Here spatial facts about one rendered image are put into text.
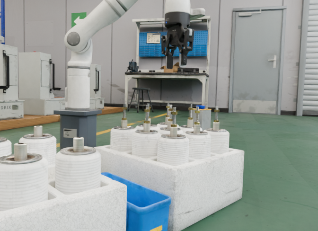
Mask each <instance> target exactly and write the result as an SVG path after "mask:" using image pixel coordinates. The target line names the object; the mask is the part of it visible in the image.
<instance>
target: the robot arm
mask: <svg viewBox="0 0 318 231"><path fill-rule="evenodd" d="M137 1H138V0H103V1H102V2H101V3H100V4H99V5H98V6H97V7H96V8H95V9H93V10H92V11H91V12H90V14H88V15H87V16H86V17H85V18H84V19H83V20H82V21H80V22H79V23H78V24H77V25H75V26H74V27H73V28H71V29H70V30H69V31H68V32H67V33H66V35H65V38H64V43H65V46H66V47H67V48H68V49H70V50H71V59H70V61H69V62H68V64H67V87H66V88H65V110H71V111H88V110H90V66H91V63H92V49H93V44H92V39H91V38H92V36H93V35H94V34H95V33H96V32H97V31H99V30H100V29H102V28H104V27H106V26H108V25H110V24H112V23H114V22H115V21H117V20H118V19H119V18H120V17H121V16H122V15H123V14H124V13H125V12H127V11H128V10H129V9H130V7H131V6H132V5H133V4H135V3H136V2H137ZM204 16H205V9H203V8H199V9H191V8H190V0H166V2H165V20H164V25H165V27H166V28H167V29H168V32H167V35H166V36H161V52H162V54H163V55H165V56H166V69H172V68H173V57H172V56H173V54H174V51H175V50H176V48H177V47H178V49H179V52H180V53H181V54H179V67H181V68H185V67H186V64H187V54H188V52H189V51H192V49H193V42H194V29H189V28H188V27H189V26H190V21H191V20H195V19H198V18H201V17H204ZM187 42H189V46H188V43H187ZM170 45H171V46H170ZM182 47H183V48H182ZM165 48H166V50H165ZM170 49H171V52H170Z"/></svg>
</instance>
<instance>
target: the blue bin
mask: <svg viewBox="0 0 318 231"><path fill-rule="evenodd" d="M101 175H104V176H106V177H108V178H111V179H112V180H115V181H118V182H120V183H122V184H125V185H126V186H127V200H126V231H168V216H169V205H170V204H171V197H170V196H168V195H165V194H163V193H160V192H158V191H155V190H153V189H150V188H147V187H145V186H142V185H139V184H137V183H134V182H132V181H129V180H127V179H125V178H122V177H119V176H117V175H114V174H112V173H109V172H102V173H101Z"/></svg>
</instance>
